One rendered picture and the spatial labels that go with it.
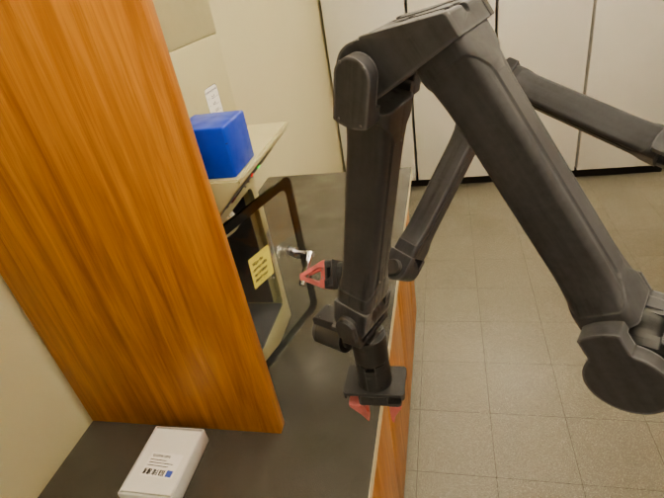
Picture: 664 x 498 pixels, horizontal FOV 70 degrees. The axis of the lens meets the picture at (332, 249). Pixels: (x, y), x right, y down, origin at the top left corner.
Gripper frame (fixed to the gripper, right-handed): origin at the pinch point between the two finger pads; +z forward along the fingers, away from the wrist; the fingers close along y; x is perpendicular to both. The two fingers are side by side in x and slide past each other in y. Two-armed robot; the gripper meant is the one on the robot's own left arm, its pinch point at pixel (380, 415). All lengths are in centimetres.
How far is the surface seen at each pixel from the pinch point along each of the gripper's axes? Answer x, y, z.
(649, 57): -326, -148, 20
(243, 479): 5.1, 29.2, 15.7
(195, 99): -28, 33, -52
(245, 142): -22, 22, -45
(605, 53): -326, -120, 14
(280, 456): -0.9, 23.1, 15.7
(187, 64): -29, 33, -59
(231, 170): -15, 23, -43
